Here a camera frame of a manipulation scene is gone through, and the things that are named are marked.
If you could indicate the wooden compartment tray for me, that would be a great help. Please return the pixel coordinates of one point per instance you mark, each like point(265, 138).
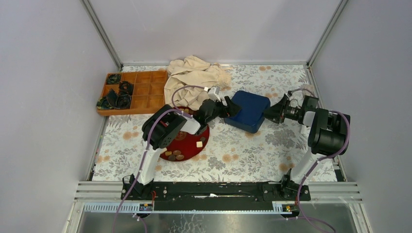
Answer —
point(145, 87)

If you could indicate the navy box lid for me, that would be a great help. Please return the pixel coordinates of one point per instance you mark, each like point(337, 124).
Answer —
point(250, 117)

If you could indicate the white block chocolate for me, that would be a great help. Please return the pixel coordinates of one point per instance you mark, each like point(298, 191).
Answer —
point(199, 144)

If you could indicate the red round tray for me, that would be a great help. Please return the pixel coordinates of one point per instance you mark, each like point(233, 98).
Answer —
point(183, 146)

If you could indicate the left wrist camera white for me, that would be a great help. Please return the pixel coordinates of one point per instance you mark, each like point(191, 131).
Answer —
point(213, 93)

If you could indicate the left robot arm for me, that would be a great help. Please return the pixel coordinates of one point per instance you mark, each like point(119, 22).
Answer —
point(163, 127)

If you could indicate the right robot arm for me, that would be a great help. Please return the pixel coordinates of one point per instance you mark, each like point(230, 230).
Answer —
point(328, 137)

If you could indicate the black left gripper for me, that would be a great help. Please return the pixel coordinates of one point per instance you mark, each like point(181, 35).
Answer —
point(230, 110)

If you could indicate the beige crumpled cloth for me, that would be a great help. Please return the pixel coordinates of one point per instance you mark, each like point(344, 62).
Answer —
point(187, 79)

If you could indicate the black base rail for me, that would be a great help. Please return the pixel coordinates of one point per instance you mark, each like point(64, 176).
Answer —
point(200, 196)

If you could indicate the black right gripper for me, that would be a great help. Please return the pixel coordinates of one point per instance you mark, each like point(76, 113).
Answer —
point(277, 117)

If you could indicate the dark rolled tie patterned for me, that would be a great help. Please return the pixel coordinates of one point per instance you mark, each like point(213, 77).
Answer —
point(123, 101)

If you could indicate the floral tablecloth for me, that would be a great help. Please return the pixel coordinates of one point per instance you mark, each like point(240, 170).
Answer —
point(231, 154)

